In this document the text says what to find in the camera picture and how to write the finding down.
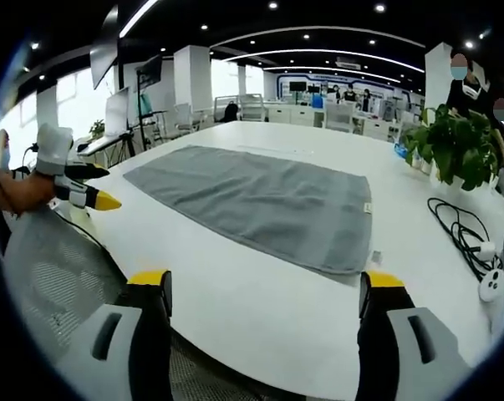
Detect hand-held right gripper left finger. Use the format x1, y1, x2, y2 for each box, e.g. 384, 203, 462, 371
53, 269, 174, 401

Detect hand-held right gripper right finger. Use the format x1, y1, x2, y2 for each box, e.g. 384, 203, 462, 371
355, 270, 475, 401

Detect grey towel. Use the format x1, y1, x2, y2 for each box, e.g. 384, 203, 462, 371
122, 145, 374, 277

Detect person's left hand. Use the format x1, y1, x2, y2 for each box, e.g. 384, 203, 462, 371
13, 168, 65, 215

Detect black tripod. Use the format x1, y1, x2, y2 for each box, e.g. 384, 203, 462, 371
108, 132, 149, 160

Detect white board on stand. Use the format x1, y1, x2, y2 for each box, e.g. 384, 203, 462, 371
104, 86, 130, 137

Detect grey mesh office chair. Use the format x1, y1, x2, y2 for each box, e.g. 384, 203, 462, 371
3, 203, 261, 401

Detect white handheld controller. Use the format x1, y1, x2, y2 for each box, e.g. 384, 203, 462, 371
478, 227, 504, 335

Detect large tilted light panel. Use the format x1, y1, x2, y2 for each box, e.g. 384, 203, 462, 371
88, 6, 124, 91

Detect white office chair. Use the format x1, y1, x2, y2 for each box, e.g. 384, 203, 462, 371
237, 94, 270, 123
323, 101, 358, 134
174, 102, 215, 135

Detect black monitor on stand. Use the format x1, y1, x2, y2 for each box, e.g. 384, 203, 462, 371
134, 55, 164, 91

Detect white table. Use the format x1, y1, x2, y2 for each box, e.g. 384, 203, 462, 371
50, 120, 504, 379

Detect green potted plant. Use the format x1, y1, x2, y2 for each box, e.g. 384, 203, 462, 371
400, 104, 504, 192

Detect thin black cable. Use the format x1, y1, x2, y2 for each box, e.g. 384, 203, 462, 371
53, 207, 109, 256

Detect black coiled cable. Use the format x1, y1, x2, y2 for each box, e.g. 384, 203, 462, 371
426, 197, 504, 282

